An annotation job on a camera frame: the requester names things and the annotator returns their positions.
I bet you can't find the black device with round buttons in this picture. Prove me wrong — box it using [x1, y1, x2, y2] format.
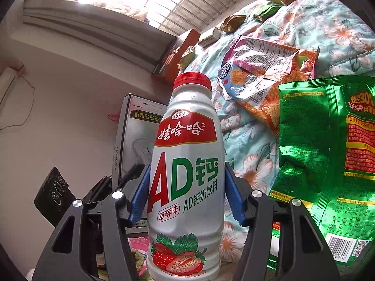
[34, 166, 78, 227]

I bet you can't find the large green chip bag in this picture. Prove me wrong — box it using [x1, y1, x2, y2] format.
[268, 75, 375, 273]

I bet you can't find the white air conditioner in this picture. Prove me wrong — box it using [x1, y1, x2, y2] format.
[0, 67, 24, 106]

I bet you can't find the small beige snack packet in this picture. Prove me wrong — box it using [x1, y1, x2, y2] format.
[198, 27, 221, 47]

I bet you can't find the thin dark cable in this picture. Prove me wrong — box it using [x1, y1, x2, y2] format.
[0, 73, 35, 130]

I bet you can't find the grey cardboard box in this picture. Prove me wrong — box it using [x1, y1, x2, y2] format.
[112, 93, 169, 235]

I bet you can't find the white drink bottle red cap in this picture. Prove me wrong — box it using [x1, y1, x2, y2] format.
[146, 72, 225, 281]

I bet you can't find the white fluffy cloth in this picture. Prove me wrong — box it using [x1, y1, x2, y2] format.
[94, 0, 148, 21]

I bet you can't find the floral blue blanket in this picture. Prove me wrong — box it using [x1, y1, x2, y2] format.
[176, 0, 375, 270]

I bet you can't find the orange crumpled snack bag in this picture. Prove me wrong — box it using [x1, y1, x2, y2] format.
[231, 47, 320, 137]

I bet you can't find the white and purple snack bag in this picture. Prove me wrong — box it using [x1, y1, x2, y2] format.
[217, 35, 299, 104]

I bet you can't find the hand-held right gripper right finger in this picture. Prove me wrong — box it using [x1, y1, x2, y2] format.
[224, 162, 342, 281]

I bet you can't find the red cardboard box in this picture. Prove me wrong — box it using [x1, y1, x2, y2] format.
[151, 29, 201, 84]

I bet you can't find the small pale green snack packet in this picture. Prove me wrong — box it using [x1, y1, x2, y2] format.
[179, 46, 195, 70]

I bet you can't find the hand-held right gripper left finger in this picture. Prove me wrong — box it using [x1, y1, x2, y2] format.
[32, 164, 152, 281]

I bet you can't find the small brown snack packet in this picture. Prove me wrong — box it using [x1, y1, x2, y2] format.
[220, 15, 247, 33]

